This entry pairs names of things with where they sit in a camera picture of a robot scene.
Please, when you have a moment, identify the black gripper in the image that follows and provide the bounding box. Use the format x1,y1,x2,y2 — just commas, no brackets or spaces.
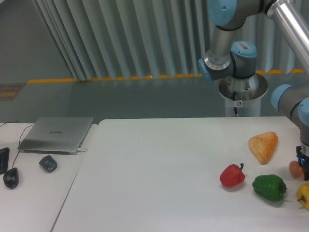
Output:
296,145,309,181

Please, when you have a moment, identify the yellow toy bell pepper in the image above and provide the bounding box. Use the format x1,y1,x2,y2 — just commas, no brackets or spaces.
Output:
296,183,309,210

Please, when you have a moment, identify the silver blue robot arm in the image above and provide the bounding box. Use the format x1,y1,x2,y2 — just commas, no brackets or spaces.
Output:
198,0,309,180

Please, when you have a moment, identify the green toy bell pepper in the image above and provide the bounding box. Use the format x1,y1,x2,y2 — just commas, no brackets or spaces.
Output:
252,174,287,202

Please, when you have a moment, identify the red toy bell pepper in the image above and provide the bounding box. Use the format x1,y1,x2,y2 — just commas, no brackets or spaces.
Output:
219,163,245,188

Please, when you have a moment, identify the brown toy egg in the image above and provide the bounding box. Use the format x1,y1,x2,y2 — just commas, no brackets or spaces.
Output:
289,160,304,179

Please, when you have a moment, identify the orange toy bread wedge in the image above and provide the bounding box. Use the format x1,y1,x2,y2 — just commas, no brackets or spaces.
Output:
248,131,278,165

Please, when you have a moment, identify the white laptop plug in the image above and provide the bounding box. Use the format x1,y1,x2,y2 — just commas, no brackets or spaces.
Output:
77,148,87,153

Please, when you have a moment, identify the white folding partition screen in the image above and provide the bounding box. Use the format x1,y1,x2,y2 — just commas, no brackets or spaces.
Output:
33,0,309,81

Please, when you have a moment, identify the small dark blue-grey tray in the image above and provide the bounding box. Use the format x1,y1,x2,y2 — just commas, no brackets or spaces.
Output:
39,155,57,173

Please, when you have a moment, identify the silver closed laptop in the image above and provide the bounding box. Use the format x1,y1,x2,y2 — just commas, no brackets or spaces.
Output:
18,116,93,155

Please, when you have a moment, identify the white side table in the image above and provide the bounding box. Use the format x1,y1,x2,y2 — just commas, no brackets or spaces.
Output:
0,123,97,232

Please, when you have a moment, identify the black computer mouse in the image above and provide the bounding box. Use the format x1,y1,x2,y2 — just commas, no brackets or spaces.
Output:
3,167,19,189

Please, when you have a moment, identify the black keyboard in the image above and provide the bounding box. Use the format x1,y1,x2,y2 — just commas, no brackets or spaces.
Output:
0,147,10,174

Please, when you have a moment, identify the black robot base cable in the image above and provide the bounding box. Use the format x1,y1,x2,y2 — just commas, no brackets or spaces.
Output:
232,91,240,118

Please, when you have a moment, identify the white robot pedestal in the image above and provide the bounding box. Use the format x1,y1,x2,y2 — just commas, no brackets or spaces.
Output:
219,74,268,117

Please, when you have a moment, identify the black mouse cable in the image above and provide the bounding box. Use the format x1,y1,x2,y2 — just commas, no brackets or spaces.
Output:
0,121,35,169

